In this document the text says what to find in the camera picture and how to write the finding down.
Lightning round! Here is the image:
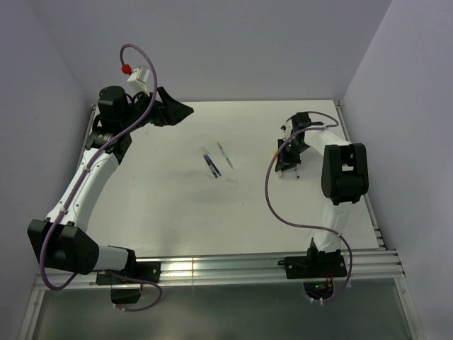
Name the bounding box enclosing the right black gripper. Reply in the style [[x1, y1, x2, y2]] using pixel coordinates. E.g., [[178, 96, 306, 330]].
[[275, 138, 310, 173]]

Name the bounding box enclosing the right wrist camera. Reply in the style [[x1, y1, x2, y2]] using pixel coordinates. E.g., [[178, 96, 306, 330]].
[[280, 121, 293, 140]]

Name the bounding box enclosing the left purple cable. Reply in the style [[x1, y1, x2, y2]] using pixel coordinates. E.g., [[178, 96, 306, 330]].
[[39, 43, 164, 312]]

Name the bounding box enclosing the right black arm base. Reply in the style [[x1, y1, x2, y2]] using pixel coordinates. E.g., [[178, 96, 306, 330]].
[[277, 248, 349, 305]]

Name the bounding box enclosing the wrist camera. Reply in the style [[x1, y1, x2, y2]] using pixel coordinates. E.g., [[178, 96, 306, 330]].
[[121, 64, 150, 95], [280, 121, 293, 140]]

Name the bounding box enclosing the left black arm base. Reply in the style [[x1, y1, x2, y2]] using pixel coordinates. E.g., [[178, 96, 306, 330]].
[[95, 261, 163, 312]]

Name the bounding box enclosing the blue barrel pen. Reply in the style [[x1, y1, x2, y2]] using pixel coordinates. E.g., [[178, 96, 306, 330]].
[[203, 154, 222, 178]]

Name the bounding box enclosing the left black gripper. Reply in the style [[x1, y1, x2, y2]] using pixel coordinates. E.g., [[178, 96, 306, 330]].
[[121, 87, 193, 132]]

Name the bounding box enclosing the purple cable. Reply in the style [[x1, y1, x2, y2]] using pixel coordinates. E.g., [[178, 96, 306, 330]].
[[39, 43, 164, 312], [265, 111, 354, 302]]

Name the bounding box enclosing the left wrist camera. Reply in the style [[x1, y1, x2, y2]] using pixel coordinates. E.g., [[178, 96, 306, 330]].
[[121, 64, 150, 95]]

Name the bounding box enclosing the aluminium rail frame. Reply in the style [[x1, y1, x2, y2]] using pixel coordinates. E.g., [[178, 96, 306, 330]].
[[19, 100, 425, 339]]

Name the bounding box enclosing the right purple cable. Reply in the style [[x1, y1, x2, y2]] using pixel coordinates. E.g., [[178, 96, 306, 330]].
[[265, 111, 354, 302]]

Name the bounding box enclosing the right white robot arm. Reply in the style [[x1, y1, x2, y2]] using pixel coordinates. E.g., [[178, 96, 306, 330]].
[[274, 111, 369, 276]]

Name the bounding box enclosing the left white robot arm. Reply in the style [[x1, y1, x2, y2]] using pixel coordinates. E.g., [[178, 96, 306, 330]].
[[27, 86, 194, 283]]

